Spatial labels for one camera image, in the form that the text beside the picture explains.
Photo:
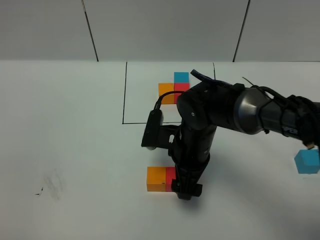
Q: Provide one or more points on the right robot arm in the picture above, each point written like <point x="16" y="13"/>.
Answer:
<point x="247" y="110"/>

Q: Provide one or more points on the red template block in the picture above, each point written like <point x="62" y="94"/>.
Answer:
<point x="180" y="87"/>

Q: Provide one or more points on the blue template block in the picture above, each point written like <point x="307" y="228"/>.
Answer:
<point x="181" y="77"/>

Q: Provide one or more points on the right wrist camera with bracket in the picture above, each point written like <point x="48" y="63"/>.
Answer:
<point x="157" y="135"/>

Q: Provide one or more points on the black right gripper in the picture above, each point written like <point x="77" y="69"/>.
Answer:
<point x="191" y="154"/>

